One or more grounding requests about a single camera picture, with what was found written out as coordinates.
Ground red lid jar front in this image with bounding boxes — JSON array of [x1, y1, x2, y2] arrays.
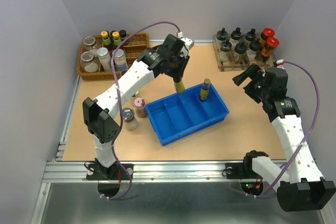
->
[[260, 37, 279, 61]]

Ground red lid jar back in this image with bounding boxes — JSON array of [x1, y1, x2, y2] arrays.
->
[[260, 27, 275, 45]]

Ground clear glass jar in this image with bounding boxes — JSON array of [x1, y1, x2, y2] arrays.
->
[[82, 36, 102, 57], [80, 51, 99, 73]]

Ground tall jar blue label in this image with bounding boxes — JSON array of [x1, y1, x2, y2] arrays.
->
[[112, 49, 128, 71]]

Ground amber oil bottle black cap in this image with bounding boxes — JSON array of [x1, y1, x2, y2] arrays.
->
[[120, 70, 128, 77]]

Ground tall jar white contents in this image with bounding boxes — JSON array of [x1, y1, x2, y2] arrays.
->
[[97, 47, 112, 72]]

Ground clear glass jar back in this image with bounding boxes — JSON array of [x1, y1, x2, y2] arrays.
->
[[82, 36, 102, 57]]

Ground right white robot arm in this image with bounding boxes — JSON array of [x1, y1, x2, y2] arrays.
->
[[233, 64, 335, 212]]

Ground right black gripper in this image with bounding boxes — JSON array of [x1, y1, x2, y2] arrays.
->
[[233, 63, 269, 103]]

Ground black top cruet front middle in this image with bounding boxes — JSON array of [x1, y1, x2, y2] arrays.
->
[[233, 41, 247, 63]]

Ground black cruet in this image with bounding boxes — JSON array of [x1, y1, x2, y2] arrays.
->
[[233, 41, 247, 63], [216, 27, 228, 43], [246, 39, 261, 61], [219, 39, 232, 62], [245, 28, 256, 44], [229, 27, 242, 47]]

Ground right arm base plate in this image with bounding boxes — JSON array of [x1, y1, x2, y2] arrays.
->
[[222, 162, 260, 179]]

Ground aluminium frame rail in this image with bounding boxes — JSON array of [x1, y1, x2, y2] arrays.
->
[[41, 159, 287, 184]]

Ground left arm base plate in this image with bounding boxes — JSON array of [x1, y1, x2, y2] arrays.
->
[[84, 162, 129, 182]]

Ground black top cruet back left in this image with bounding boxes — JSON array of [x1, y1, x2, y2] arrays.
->
[[216, 27, 228, 43]]

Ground yellow label bottle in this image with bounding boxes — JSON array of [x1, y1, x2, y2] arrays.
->
[[173, 78, 185, 93], [199, 78, 211, 101]]

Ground black top cruet front right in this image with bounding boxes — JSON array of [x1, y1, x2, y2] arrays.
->
[[246, 39, 261, 61]]

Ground blue divided plastic bin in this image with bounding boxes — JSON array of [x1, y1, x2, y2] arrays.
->
[[146, 84, 229, 146]]

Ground red lid jar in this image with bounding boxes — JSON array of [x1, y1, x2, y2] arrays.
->
[[260, 27, 275, 45], [260, 37, 279, 61]]

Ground black top cruet back middle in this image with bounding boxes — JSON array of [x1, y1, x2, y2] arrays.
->
[[229, 27, 242, 47]]

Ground pink lid spice jar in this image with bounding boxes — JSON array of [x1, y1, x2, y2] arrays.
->
[[134, 98, 148, 118]]

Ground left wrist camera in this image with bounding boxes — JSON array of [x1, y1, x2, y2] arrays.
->
[[181, 37, 194, 50]]

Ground black top cruet back right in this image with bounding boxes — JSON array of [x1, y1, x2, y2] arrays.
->
[[245, 28, 256, 44]]

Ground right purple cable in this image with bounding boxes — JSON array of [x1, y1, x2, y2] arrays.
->
[[245, 60, 321, 199]]

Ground dark sauce bottle black cap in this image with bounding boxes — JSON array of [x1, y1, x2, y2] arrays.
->
[[119, 29, 129, 46]]

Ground clear acrylic cruet rack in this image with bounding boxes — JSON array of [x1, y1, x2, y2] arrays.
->
[[212, 34, 276, 72]]

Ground black top cruet front left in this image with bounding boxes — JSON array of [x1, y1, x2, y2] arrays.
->
[[219, 39, 232, 62]]

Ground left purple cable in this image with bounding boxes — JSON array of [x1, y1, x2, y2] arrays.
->
[[99, 20, 183, 200]]

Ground wicker divided basket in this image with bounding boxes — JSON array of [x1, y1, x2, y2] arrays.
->
[[76, 33, 150, 81]]

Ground clear glass jar front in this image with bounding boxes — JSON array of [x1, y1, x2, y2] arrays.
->
[[80, 51, 99, 73]]

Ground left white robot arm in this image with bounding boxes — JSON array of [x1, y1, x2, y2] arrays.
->
[[82, 34, 194, 179]]

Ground silver lid grinder jar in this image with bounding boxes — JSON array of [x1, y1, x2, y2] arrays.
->
[[122, 107, 138, 131]]

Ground green label sauce bottle right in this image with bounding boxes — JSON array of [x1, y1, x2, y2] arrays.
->
[[110, 30, 122, 50]]

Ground purple cable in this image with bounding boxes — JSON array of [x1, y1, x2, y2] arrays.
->
[[245, 60, 321, 199], [99, 20, 183, 200]]

